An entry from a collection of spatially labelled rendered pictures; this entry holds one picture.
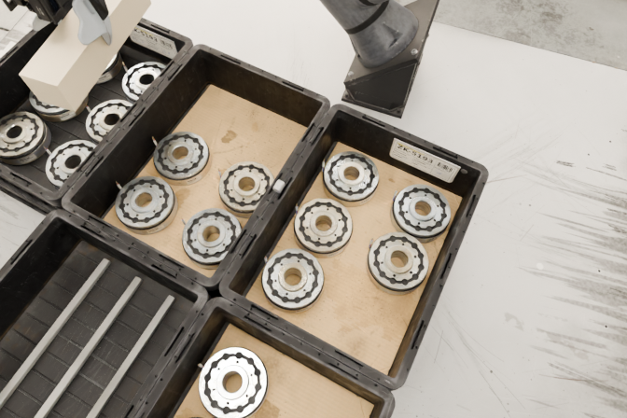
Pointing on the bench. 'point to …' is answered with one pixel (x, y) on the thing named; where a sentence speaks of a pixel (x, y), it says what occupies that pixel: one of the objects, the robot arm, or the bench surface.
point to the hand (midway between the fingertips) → (88, 29)
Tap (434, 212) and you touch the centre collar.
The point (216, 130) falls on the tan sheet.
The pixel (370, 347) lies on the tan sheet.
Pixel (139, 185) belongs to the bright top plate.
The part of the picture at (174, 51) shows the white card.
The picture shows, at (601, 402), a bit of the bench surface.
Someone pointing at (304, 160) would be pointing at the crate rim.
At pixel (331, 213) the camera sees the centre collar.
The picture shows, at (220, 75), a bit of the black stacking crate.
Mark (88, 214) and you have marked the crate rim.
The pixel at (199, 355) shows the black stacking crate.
